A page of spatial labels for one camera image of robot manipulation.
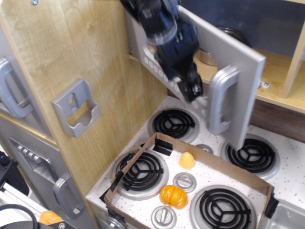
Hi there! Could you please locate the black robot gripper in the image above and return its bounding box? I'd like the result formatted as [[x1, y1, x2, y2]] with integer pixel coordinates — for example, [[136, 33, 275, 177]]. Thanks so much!
[[145, 19, 203, 103]]

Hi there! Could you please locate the grey toy microwave door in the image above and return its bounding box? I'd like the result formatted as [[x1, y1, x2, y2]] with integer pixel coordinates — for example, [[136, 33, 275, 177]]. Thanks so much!
[[123, 5, 266, 151]]

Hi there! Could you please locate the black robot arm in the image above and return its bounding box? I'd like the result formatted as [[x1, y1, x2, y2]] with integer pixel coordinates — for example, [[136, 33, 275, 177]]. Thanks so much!
[[121, 0, 203, 103]]

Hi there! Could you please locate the stainless steel pot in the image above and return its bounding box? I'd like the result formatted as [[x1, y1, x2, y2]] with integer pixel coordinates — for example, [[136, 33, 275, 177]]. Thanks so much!
[[197, 26, 251, 66]]

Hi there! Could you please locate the black back left burner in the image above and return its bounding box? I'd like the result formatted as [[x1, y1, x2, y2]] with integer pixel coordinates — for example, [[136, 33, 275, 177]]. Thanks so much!
[[148, 108, 200, 143]]

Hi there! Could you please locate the black burner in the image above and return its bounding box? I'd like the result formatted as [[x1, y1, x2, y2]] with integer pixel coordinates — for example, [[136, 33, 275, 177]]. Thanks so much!
[[117, 150, 169, 201], [148, 108, 200, 143], [220, 134, 280, 180], [189, 185, 257, 229]]

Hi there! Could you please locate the white plastic hook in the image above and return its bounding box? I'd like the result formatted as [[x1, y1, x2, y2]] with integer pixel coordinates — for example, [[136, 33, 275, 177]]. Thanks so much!
[[258, 80, 271, 88]]

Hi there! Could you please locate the silver small hidden stove knob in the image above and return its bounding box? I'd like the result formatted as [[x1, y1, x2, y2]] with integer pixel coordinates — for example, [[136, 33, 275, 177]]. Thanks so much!
[[196, 144, 214, 155]]

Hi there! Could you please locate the yellow toy lemon half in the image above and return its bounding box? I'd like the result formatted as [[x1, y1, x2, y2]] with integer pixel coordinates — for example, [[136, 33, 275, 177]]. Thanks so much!
[[179, 152, 195, 169]]

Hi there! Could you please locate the black front left burner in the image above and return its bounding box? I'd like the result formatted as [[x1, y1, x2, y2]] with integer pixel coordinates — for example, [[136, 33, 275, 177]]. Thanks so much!
[[117, 150, 169, 201]]

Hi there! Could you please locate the silver middle stove knob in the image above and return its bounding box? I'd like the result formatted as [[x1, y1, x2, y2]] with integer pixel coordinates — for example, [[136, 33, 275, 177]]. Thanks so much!
[[173, 172, 197, 193]]

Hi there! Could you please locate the black back right burner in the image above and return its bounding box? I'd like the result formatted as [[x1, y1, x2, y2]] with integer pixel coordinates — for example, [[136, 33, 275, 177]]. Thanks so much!
[[220, 134, 280, 180]]

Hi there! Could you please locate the orange toy pumpkin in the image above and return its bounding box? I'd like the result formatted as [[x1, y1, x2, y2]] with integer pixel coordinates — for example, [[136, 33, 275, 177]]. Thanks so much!
[[159, 185, 188, 209]]

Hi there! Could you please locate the black front right burner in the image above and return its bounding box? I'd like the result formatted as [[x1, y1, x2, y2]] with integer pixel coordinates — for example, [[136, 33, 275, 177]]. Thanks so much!
[[189, 185, 257, 229]]

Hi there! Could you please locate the silver front stove knob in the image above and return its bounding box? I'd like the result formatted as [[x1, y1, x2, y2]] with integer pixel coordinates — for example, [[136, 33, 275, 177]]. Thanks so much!
[[151, 206, 177, 229]]

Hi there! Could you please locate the grey ice dispenser panel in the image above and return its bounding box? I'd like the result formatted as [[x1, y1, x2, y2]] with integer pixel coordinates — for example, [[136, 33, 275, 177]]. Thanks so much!
[[10, 138, 58, 184]]

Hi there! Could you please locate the silver oven knob bottom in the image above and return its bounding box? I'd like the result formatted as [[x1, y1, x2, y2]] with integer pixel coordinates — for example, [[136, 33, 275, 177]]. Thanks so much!
[[97, 214, 127, 229]]

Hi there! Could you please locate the grey toy sink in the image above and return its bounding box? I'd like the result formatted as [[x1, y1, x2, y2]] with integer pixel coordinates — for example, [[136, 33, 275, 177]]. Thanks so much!
[[259, 199, 305, 229]]

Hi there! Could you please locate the black device left edge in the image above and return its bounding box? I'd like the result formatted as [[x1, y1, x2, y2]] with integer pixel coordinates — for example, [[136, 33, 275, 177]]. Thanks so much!
[[0, 151, 30, 196]]

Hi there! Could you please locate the orange toy at bottom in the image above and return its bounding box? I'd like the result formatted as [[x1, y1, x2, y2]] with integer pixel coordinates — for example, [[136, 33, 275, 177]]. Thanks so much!
[[39, 210, 62, 225]]

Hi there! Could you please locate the silver microwave door handle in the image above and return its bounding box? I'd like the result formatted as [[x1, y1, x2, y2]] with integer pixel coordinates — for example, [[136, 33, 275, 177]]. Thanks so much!
[[207, 65, 238, 134]]

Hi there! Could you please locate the grey wall phone holder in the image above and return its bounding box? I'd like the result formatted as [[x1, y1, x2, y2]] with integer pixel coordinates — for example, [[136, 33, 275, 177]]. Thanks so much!
[[51, 78, 101, 138]]

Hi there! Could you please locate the silver upper fridge handle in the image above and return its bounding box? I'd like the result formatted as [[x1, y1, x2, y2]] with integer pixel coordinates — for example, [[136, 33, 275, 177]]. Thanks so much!
[[0, 58, 33, 118]]

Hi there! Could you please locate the silver fridge handle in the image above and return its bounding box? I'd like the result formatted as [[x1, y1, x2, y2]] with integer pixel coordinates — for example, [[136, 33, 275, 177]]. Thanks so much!
[[52, 177, 81, 220], [0, 58, 33, 118]]

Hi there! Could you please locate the brown cardboard frame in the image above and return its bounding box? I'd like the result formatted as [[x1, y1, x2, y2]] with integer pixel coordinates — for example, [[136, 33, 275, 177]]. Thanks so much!
[[99, 133, 279, 229]]

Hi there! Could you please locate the silver lower fridge handle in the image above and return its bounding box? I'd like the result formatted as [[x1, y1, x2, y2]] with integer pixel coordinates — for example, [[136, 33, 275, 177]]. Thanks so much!
[[52, 177, 81, 220]]

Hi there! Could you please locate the black cable bottom left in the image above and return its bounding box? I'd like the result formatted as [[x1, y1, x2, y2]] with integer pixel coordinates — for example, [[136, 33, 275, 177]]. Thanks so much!
[[0, 204, 39, 229]]

